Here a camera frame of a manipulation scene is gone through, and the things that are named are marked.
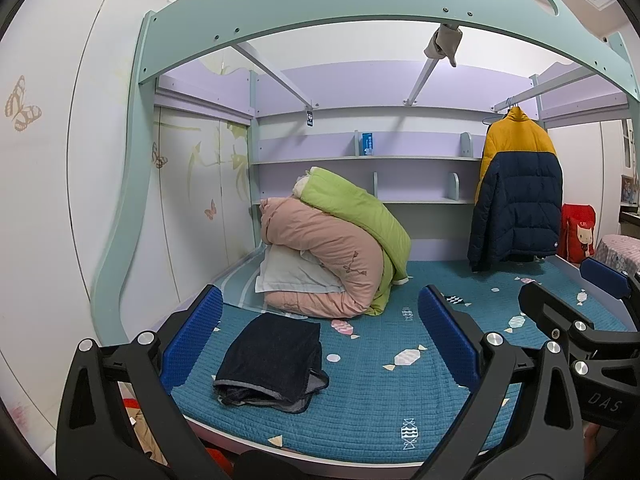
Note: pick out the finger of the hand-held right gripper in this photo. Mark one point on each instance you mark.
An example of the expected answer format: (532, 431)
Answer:
(605, 274)
(550, 305)

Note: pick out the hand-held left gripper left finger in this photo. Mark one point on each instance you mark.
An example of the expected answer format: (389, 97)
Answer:
(192, 335)

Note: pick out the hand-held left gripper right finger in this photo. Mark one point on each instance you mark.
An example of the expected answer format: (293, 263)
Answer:
(447, 340)

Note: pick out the dark denim jacket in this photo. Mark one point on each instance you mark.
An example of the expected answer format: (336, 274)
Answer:
(270, 355)

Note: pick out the pink patterned covered stool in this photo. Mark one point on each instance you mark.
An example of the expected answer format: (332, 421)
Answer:
(620, 250)

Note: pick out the red cartoon bag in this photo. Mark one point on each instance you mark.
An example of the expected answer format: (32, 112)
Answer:
(577, 232)

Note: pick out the dark desk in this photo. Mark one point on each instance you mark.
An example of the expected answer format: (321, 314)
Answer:
(631, 222)

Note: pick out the striped light blue pillow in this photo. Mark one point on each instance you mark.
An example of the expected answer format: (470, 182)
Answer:
(240, 287)

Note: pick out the beige cloth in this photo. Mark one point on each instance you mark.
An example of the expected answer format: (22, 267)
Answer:
(142, 425)

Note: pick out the blue quilted mattress cover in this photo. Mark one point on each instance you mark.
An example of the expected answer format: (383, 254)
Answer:
(360, 400)

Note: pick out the yellow and navy puffer jacket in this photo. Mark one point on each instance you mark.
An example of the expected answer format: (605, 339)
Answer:
(520, 200)

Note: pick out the white pillow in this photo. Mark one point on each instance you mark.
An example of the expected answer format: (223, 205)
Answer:
(290, 272)

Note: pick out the red cloth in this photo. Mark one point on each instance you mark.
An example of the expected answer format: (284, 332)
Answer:
(216, 462)

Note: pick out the pink quilt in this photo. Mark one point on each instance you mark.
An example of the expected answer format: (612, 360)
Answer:
(320, 245)

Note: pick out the green quilt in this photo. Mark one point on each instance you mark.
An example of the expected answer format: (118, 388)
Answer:
(360, 205)

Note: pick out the white wardrobe with butterfly decals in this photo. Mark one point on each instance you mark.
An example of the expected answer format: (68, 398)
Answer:
(60, 185)

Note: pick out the small blue box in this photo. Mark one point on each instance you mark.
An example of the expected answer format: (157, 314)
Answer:
(367, 144)

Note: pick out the small hanging tag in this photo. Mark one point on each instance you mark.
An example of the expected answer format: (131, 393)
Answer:
(309, 117)

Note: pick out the grey hanging cloth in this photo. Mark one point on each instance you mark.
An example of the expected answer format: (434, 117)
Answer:
(442, 42)

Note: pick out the photo frame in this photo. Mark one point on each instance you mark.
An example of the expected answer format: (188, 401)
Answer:
(628, 190)

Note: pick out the lavender wall shelf unit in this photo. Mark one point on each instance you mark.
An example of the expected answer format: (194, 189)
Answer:
(400, 159)

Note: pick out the teal loft bed frame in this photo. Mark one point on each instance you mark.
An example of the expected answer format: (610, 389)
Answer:
(350, 15)

